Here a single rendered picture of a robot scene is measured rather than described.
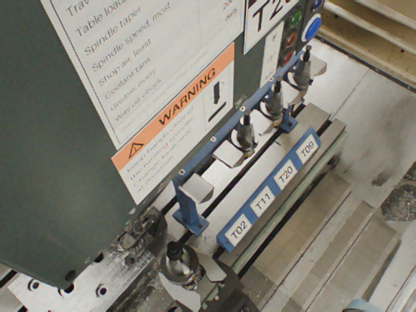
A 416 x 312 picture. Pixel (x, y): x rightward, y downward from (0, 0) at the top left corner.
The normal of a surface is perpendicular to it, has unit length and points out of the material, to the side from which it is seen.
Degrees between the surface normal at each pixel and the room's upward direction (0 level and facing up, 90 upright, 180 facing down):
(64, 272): 90
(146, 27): 90
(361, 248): 8
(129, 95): 90
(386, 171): 24
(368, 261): 8
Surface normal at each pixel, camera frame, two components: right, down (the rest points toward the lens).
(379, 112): -0.30, -0.13
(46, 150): 0.76, 0.57
